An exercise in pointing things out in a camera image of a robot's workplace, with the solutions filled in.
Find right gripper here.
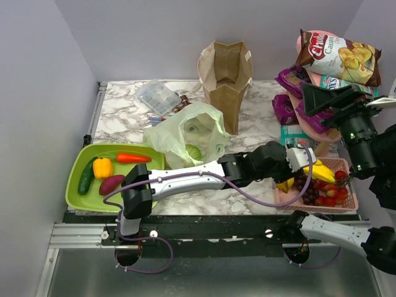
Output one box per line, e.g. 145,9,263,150
298,80,385,173

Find yellow toy bananas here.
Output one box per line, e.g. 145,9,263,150
275,164,336,193

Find green toy cabbage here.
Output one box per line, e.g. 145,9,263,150
185,144,202,161

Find light green plastic grocery bag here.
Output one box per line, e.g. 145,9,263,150
143,103,231,169

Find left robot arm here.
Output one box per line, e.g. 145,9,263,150
116,141,301,244

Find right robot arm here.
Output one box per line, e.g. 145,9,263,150
284,84,395,275

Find purple snack bag right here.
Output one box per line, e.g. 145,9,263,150
296,101,334,134

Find purple snack bag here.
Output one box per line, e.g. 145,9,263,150
296,101,334,134
272,93,298,125
275,65,311,99

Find teal Fox's candy bag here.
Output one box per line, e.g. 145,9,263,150
320,75,379,97

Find purple snack bag top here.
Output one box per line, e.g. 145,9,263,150
275,65,311,99

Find purple snack bag left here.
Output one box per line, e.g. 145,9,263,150
272,93,298,125

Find brown cassava chips bag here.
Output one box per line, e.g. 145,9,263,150
295,30,381,87

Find brown paper bag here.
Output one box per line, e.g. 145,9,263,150
194,41,253,135

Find pink tiered shelf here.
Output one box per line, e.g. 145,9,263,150
286,30,344,155

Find teal white snack packet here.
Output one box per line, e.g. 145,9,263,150
280,125,319,148

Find dark red toy grapes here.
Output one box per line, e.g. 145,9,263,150
293,174,319,206

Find red toy cherries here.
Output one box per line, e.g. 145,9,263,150
314,170,348,207

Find pink plastic basket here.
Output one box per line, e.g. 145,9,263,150
273,158,358,213

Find brown toy faucet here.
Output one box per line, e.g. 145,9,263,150
173,95,191,113

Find clear plastic organizer box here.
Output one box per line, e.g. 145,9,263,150
136,80,181,117

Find red toy carrot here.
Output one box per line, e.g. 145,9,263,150
116,153,152,164

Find purple toy eggplant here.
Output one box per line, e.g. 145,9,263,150
99,174,125,196

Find yellow toy bell pepper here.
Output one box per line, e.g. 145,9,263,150
93,158,113,179

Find green toy cucumber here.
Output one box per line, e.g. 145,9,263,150
77,157,98,196

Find lime green tray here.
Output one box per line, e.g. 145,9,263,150
65,143,165,213

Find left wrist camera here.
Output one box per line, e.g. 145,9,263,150
286,144,317,173

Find blue handled screwdriver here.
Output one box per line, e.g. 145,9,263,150
148,116,166,122

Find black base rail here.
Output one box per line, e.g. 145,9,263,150
58,213,318,258

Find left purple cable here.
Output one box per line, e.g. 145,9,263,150
103,142,314,273

